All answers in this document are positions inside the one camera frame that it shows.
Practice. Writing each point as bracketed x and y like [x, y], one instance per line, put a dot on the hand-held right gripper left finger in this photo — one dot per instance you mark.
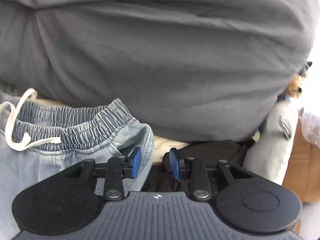
[136, 162]

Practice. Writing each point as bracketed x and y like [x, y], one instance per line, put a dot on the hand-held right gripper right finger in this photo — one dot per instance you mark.
[175, 163]

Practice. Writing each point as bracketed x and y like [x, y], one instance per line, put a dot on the light blue jeans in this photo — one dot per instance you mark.
[50, 160]

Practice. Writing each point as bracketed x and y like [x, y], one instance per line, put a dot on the cream bear print bed sheet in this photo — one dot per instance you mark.
[162, 147]

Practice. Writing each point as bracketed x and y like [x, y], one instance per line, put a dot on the black clothing pile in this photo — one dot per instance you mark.
[212, 152]

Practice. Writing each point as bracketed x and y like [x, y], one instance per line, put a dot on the grey neck pillow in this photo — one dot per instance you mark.
[270, 150]

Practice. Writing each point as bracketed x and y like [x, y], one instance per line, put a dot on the dark grey pillow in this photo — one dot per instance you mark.
[150, 55]

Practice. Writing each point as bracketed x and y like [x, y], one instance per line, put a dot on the flat cardboard sheet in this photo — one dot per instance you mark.
[305, 170]

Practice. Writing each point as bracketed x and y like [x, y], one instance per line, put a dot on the clear plastic bag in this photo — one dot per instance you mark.
[311, 125]

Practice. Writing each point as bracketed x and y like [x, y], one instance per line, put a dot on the brown teddy bear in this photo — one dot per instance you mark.
[295, 87]

